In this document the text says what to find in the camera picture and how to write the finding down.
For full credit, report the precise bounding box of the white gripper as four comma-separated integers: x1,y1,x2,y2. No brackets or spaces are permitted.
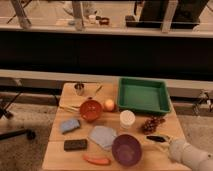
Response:
163,136,185,162

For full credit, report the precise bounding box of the black brush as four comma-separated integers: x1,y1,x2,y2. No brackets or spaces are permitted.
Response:
146,135,166,143

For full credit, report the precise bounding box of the bunch of red grapes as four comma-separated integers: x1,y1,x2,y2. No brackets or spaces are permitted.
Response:
141,117,165,135

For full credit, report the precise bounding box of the purple bowl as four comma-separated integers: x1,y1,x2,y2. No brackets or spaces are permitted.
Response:
112,134,142,167

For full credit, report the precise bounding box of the white plastic cup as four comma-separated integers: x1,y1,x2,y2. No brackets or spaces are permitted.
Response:
120,110,135,129

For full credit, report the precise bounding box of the green plastic tray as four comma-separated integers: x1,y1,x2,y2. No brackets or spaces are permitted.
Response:
117,78,170,115

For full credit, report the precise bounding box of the light blue folded cloth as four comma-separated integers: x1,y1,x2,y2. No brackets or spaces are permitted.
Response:
89,126,117,150

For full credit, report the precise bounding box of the orange carrot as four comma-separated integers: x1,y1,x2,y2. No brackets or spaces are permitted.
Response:
83,155,111,165

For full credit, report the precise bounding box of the orange bowl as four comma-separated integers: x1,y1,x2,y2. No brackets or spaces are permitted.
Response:
79,100,103,122

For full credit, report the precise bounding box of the black sponge block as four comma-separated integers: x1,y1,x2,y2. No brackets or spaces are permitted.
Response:
64,139,87,151

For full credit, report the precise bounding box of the metal spoon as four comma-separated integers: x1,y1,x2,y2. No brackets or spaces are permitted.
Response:
87,85,103,100

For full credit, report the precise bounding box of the wooden utensil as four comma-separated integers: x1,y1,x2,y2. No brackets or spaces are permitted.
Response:
59,105,79,113

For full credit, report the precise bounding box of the small blue cloth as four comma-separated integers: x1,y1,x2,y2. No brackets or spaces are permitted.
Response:
60,119,80,134

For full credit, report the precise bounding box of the small metal cup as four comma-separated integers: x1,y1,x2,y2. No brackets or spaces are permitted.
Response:
74,82,84,96

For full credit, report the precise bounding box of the black tripod stand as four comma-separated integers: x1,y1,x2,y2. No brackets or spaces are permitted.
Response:
0,91,37,142

